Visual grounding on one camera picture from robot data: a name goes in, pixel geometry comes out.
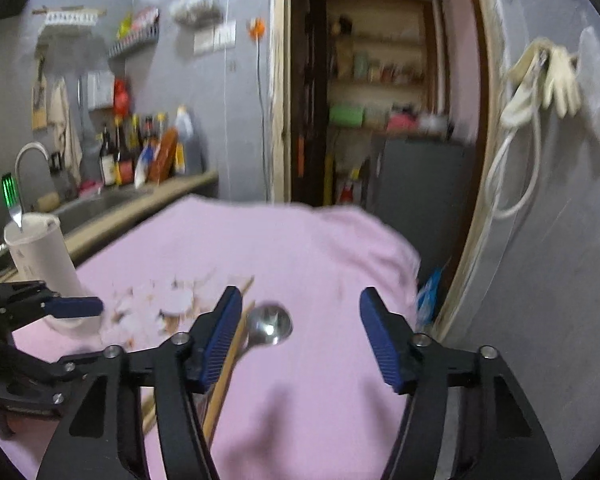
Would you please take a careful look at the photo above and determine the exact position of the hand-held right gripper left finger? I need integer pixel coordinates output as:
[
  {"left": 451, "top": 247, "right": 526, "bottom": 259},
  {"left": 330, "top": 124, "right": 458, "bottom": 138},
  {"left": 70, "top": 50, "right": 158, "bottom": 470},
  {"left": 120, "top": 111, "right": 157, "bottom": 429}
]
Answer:
[{"left": 36, "top": 285, "right": 244, "bottom": 480}]

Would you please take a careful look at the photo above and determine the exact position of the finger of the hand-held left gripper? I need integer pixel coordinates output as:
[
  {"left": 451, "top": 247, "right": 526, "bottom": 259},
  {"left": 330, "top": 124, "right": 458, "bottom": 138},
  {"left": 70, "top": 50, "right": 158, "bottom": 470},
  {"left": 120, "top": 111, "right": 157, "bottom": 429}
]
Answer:
[
  {"left": 10, "top": 351, "right": 108, "bottom": 411},
  {"left": 0, "top": 281, "right": 104, "bottom": 333}
]

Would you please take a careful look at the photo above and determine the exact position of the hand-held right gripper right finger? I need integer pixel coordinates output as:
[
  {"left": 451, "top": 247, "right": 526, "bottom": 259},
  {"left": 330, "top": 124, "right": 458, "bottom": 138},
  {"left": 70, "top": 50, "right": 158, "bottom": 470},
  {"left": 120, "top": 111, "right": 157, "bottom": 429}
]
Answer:
[{"left": 359, "top": 286, "right": 563, "bottom": 480}]

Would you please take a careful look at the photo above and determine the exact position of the wooden chopstick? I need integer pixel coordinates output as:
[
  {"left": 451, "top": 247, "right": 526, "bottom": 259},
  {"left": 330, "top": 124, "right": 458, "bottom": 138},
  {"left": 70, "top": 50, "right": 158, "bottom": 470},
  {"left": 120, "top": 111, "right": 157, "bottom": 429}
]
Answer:
[
  {"left": 201, "top": 301, "right": 256, "bottom": 443},
  {"left": 141, "top": 275, "right": 255, "bottom": 433}
]

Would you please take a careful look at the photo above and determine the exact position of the metal spoon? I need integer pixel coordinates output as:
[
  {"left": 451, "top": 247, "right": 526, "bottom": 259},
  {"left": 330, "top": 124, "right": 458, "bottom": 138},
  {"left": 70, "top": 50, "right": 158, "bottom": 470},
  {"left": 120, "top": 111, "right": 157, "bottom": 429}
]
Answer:
[{"left": 245, "top": 302, "right": 293, "bottom": 347}]

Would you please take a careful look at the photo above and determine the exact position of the white utensil holder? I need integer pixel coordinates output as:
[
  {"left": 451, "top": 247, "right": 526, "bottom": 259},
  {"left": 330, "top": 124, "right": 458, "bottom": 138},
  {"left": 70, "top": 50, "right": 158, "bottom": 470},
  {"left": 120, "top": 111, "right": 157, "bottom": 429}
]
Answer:
[{"left": 4, "top": 212, "right": 101, "bottom": 336}]

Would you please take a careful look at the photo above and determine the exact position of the metal fork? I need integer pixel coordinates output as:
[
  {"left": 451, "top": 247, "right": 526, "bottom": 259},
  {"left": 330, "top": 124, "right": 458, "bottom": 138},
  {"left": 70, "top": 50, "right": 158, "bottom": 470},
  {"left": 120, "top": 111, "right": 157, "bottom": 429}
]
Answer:
[{"left": 1, "top": 172, "right": 26, "bottom": 233}]

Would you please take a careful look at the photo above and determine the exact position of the blue plastic bag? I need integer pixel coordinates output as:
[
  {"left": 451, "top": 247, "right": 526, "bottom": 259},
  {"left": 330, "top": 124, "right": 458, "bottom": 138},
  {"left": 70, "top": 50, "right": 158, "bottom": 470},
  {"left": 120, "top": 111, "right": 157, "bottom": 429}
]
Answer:
[{"left": 417, "top": 267, "right": 443, "bottom": 323}]

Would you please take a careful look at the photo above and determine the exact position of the steel sink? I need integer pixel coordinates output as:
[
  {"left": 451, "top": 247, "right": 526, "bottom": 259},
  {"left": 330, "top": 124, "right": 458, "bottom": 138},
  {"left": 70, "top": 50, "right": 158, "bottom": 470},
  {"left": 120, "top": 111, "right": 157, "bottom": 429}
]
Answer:
[{"left": 55, "top": 190, "right": 151, "bottom": 233}]

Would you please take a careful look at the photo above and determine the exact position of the dark bottle with white label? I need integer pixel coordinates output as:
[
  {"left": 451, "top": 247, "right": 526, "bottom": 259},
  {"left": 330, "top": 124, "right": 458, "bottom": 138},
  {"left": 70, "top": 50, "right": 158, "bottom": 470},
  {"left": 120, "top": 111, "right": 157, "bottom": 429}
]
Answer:
[{"left": 99, "top": 125, "right": 118, "bottom": 186}]

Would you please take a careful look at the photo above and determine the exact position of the dark soy sauce bottle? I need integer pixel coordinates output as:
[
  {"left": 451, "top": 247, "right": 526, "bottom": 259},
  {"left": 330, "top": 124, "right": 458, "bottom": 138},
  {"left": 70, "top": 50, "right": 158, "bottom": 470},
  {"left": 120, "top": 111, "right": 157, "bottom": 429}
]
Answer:
[{"left": 115, "top": 117, "right": 136, "bottom": 183}]

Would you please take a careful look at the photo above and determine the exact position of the grey cabinet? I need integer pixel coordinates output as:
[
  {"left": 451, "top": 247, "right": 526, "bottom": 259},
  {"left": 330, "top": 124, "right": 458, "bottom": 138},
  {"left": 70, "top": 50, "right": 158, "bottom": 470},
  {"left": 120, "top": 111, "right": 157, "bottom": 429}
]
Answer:
[{"left": 367, "top": 135, "right": 481, "bottom": 281}]

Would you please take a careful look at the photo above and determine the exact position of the steel faucet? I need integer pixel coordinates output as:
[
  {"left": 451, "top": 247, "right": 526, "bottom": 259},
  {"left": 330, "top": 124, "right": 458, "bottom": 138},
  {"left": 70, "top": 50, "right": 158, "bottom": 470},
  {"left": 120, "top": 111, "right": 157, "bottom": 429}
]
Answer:
[{"left": 14, "top": 142, "right": 51, "bottom": 211}]

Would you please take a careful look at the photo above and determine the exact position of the orange spice packet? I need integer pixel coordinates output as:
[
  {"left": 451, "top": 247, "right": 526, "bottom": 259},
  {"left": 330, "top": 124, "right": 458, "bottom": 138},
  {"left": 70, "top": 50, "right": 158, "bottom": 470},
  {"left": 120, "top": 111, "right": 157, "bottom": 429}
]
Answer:
[{"left": 147, "top": 127, "right": 178, "bottom": 183}]

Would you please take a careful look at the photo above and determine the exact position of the beige dish rag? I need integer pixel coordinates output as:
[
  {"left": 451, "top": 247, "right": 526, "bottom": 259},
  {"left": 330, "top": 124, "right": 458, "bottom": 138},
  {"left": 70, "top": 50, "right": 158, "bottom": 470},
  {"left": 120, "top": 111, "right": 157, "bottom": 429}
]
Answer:
[{"left": 47, "top": 77, "right": 83, "bottom": 181}]

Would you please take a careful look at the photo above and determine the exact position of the wooden cutting board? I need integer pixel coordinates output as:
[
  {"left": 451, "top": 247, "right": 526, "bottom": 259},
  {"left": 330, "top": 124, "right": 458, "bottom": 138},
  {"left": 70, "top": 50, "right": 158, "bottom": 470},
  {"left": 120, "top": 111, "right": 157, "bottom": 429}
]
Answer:
[{"left": 31, "top": 45, "right": 48, "bottom": 131}]

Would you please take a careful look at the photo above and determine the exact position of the red plastic bag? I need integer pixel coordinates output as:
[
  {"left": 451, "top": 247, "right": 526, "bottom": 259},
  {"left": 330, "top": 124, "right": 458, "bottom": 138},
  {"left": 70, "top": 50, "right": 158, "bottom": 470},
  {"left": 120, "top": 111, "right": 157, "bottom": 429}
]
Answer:
[{"left": 112, "top": 77, "right": 132, "bottom": 116}]

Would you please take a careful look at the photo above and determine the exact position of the crumpled pink cloth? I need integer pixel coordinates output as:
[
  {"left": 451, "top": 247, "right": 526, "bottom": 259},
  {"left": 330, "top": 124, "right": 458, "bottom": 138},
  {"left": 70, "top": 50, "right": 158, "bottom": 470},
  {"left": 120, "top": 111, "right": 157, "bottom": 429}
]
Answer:
[{"left": 387, "top": 114, "right": 421, "bottom": 133}]

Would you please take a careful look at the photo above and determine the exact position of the green box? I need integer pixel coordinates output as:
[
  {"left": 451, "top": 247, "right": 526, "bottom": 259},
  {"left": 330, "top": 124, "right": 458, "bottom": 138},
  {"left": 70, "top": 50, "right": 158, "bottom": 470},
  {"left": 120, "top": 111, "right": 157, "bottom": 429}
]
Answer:
[{"left": 329, "top": 104, "right": 366, "bottom": 127}]

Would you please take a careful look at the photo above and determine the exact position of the wooden storage shelf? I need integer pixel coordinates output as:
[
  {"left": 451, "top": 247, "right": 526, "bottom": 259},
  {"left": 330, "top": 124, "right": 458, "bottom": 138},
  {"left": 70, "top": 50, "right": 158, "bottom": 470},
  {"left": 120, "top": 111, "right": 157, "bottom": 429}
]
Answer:
[{"left": 327, "top": 0, "right": 431, "bottom": 133}]

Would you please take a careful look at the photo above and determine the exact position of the red snack packet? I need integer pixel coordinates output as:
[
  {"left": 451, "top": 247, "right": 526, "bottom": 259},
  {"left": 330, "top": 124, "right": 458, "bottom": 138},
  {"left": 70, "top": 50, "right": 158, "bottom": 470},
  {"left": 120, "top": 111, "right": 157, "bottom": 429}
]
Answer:
[{"left": 130, "top": 7, "right": 160, "bottom": 31}]

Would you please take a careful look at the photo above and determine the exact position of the pair of cream rubber gloves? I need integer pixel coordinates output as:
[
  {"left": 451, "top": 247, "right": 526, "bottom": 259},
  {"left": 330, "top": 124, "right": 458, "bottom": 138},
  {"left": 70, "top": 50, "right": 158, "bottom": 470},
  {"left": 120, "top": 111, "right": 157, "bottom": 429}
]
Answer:
[{"left": 500, "top": 37, "right": 583, "bottom": 128}]

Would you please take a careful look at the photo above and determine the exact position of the thin grey cable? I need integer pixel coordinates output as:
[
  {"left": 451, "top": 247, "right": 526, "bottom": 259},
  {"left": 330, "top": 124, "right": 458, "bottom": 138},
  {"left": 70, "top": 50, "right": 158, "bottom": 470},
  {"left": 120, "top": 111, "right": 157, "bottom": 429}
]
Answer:
[{"left": 256, "top": 35, "right": 273, "bottom": 201}]

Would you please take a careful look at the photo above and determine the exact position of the white hose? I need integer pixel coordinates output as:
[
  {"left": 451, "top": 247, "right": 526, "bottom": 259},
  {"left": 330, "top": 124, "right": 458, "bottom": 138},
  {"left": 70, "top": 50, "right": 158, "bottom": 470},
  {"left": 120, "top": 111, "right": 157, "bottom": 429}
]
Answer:
[{"left": 485, "top": 115, "right": 541, "bottom": 221}]

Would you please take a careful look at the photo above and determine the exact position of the wooden door frame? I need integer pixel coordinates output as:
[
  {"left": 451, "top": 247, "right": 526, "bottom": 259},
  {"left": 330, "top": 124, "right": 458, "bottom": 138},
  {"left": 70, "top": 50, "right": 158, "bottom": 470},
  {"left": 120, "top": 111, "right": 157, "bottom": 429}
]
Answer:
[{"left": 270, "top": 0, "right": 511, "bottom": 331}]

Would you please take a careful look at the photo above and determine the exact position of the grey wall shelf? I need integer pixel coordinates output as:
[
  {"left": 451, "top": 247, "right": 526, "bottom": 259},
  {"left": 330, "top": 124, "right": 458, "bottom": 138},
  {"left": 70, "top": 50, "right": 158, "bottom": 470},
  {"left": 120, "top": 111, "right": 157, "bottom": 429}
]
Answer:
[{"left": 107, "top": 25, "right": 161, "bottom": 58}]

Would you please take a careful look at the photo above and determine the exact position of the white slotted wall basket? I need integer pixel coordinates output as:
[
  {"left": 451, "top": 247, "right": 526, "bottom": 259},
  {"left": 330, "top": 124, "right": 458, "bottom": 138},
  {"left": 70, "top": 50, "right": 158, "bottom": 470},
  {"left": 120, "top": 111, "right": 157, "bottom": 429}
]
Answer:
[{"left": 32, "top": 7, "right": 106, "bottom": 28}]

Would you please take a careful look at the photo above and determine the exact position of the white wall switch panel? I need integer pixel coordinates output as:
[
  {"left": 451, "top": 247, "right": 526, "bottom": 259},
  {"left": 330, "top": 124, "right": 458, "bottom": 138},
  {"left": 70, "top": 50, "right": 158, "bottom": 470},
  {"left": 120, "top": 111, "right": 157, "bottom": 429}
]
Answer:
[{"left": 194, "top": 21, "right": 237, "bottom": 55}]

